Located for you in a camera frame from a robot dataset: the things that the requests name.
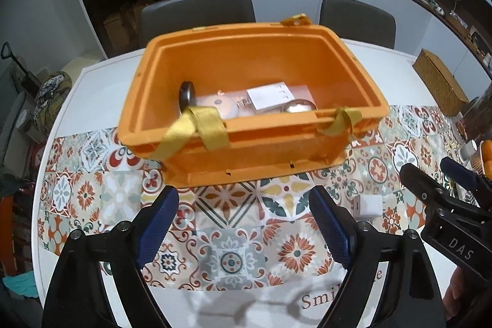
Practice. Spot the pink flat box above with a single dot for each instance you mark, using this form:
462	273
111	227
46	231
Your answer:
246	108

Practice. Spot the pink round case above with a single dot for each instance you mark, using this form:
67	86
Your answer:
226	106

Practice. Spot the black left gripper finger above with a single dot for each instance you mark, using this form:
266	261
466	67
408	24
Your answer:
424	187

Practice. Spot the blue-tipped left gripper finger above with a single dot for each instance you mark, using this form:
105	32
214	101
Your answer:
459	174

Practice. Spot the white charger box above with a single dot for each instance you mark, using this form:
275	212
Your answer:
269	97

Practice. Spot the oranges in bowl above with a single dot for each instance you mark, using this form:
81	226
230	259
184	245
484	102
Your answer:
481	161

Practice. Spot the woven brown tissue box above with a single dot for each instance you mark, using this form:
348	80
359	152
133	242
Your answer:
444	88

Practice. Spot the white cube charger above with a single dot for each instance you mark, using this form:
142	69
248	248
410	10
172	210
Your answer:
367	206

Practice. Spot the grey teardrop earbud case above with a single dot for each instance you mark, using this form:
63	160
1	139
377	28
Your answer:
186	96

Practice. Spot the grey chair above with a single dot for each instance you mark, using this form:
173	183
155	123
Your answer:
354	20
170	16

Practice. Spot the orange foam storage box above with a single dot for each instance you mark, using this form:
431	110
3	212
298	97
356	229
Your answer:
199	148

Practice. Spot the grey chair right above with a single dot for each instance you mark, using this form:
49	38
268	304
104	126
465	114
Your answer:
354	20

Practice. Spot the patterned tile table runner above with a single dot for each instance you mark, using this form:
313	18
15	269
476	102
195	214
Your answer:
246	235

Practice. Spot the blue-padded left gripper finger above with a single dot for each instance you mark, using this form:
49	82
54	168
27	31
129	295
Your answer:
335	224
152	223

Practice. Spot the grey chair left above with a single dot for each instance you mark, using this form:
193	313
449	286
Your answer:
170	16

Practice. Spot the person's hand holding gripper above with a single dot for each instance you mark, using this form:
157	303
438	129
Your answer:
454	297

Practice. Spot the silver round earbud case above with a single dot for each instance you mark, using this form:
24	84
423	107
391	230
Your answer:
298	106

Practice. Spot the patterned cloth bundle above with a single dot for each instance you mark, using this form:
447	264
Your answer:
52	94

